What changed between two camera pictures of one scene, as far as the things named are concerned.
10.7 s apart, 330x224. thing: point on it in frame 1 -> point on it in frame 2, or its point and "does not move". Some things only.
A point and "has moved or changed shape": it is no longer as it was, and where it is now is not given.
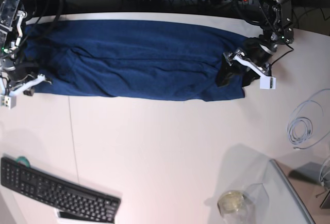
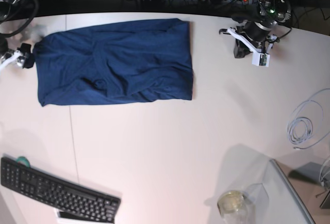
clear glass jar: [231, 203] does not move
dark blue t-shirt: [133, 60] has moved or changed shape
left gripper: [23, 71] -> [29, 61]
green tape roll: [23, 160] does not move
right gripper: [257, 49] -> [256, 31]
